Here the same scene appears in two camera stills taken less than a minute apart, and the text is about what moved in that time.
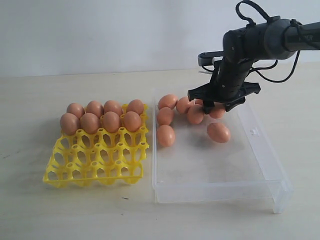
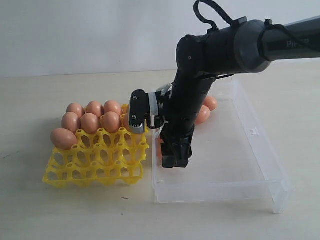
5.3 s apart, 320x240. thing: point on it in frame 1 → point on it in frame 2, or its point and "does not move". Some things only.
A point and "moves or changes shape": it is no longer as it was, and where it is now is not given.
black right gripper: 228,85 → 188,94
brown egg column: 89,123 does not move
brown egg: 110,121 does not move
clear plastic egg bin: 195,169 does not move
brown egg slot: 76,109 does not move
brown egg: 166,135 moves or changes shape
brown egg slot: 113,106 does not move
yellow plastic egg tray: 100,158 does not move
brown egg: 218,133 → 63,139
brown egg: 69,123 does not move
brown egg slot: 95,107 does not move
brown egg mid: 218,111 → 204,115
